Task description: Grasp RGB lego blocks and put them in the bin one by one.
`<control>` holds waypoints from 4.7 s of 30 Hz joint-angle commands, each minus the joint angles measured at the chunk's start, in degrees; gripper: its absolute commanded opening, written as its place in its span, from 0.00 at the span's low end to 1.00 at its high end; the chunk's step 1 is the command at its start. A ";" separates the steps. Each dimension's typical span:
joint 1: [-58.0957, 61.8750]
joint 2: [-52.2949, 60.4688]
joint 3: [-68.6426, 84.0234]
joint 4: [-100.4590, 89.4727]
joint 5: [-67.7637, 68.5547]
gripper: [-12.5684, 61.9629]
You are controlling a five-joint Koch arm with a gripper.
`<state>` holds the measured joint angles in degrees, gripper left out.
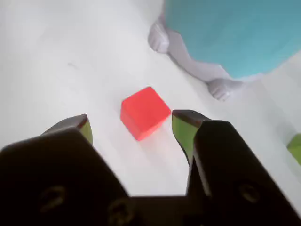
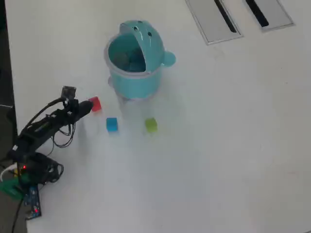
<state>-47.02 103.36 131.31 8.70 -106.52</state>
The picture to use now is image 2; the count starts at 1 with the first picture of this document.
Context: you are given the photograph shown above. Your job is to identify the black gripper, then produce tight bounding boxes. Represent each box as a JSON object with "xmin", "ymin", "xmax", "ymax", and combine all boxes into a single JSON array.
[{"xmin": 64, "ymin": 99, "xmax": 94, "ymax": 123}]

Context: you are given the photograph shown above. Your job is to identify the blue lego block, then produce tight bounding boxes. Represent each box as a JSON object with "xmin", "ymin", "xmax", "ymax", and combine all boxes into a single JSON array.
[{"xmin": 106, "ymin": 117, "xmax": 119, "ymax": 133}]

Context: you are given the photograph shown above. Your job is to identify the green lego block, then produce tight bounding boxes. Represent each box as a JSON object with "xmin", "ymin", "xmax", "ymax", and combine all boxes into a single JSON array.
[{"xmin": 145, "ymin": 118, "xmax": 158, "ymax": 133}]

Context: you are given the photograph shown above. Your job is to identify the teal lidded bin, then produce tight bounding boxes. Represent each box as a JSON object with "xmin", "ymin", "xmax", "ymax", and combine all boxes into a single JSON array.
[{"xmin": 104, "ymin": 20, "xmax": 176, "ymax": 104}]

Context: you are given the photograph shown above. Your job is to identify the blue circuit board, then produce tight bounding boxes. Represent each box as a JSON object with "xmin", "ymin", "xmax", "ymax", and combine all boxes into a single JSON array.
[{"xmin": 24, "ymin": 185, "xmax": 42, "ymax": 220}]

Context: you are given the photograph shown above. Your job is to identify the green table clamp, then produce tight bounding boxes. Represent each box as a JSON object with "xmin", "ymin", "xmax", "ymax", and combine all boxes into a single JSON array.
[{"xmin": 0, "ymin": 174, "xmax": 32, "ymax": 201}]

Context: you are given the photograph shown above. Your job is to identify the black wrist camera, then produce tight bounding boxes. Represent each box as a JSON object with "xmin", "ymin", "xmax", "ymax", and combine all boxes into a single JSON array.
[{"xmin": 61, "ymin": 86, "xmax": 77, "ymax": 100}]

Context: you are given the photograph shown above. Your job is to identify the thin black servo wires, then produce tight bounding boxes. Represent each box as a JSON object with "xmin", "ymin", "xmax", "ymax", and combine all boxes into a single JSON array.
[{"xmin": 52, "ymin": 118, "xmax": 77, "ymax": 148}]

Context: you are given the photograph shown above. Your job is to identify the black camera cable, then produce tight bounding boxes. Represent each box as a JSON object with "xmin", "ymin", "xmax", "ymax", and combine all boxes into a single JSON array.
[{"xmin": 23, "ymin": 97, "xmax": 66, "ymax": 133}]

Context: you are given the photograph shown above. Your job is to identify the white base cable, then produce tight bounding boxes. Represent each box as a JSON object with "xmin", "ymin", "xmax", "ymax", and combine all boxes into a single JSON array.
[{"xmin": 0, "ymin": 164, "xmax": 19, "ymax": 183}]

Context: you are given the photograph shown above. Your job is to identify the black power cable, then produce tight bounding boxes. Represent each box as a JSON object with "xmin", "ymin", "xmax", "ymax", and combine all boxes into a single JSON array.
[{"xmin": 9, "ymin": 199, "xmax": 25, "ymax": 233}]

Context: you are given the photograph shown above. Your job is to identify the grey desk cable grommet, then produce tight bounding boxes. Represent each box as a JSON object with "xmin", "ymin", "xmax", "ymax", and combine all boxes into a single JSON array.
[
  {"xmin": 242, "ymin": 0, "xmax": 294, "ymax": 32},
  {"xmin": 185, "ymin": 0, "xmax": 243, "ymax": 46}
]

